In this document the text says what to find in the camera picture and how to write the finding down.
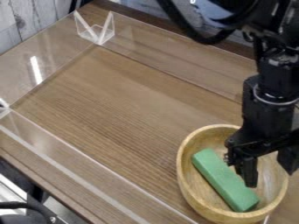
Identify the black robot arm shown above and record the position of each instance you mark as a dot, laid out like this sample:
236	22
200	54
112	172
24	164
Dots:
270	92

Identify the clear acrylic tray wall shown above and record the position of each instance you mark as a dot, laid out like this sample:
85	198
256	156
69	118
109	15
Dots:
100	112

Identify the green rectangular block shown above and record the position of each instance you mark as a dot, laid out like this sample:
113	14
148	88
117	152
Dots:
239	197

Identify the clear acrylic corner bracket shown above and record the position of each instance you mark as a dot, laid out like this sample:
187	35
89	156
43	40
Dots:
95	33

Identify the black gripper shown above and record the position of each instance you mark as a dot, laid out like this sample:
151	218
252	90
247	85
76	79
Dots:
266	132

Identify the wooden bowl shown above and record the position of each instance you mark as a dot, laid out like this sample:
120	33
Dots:
196	190

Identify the black metal table bracket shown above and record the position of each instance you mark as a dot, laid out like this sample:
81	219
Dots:
40	214

